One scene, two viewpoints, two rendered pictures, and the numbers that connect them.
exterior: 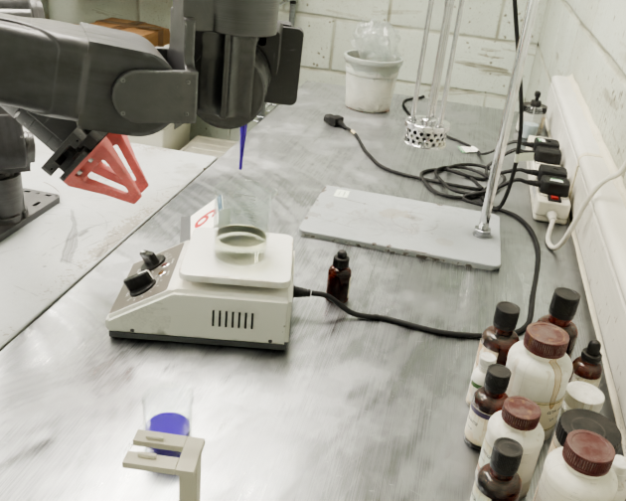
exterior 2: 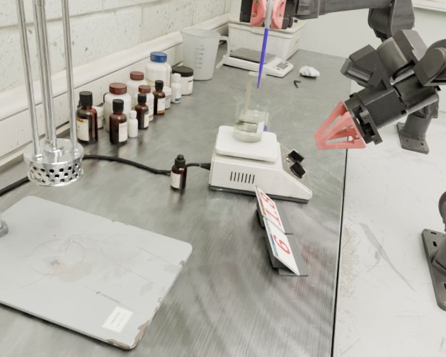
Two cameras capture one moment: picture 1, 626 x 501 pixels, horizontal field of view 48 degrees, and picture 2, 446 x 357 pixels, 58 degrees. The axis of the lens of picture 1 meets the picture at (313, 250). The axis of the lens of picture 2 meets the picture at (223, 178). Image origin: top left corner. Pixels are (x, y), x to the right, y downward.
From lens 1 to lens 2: 143 cm
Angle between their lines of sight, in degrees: 123
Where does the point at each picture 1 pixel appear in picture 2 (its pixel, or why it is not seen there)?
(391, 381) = (166, 146)
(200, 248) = (270, 144)
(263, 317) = not seen: hidden behind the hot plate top
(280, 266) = (224, 132)
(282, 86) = (246, 13)
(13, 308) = (359, 192)
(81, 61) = not seen: outside the picture
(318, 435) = (204, 134)
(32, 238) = (407, 249)
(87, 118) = not seen: hidden behind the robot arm
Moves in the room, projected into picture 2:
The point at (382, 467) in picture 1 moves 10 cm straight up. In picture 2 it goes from (184, 126) to (187, 88)
